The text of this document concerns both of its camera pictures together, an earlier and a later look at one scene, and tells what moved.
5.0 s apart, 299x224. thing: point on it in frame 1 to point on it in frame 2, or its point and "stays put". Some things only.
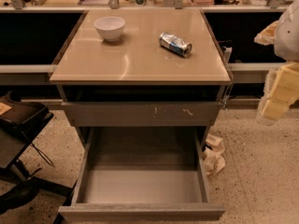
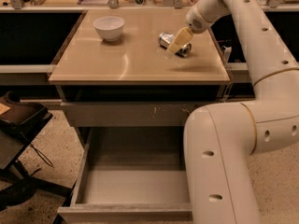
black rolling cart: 21,119 stays put
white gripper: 288,37 to 195,21
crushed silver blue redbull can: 176,44 stays put
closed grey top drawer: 144,114 stays put
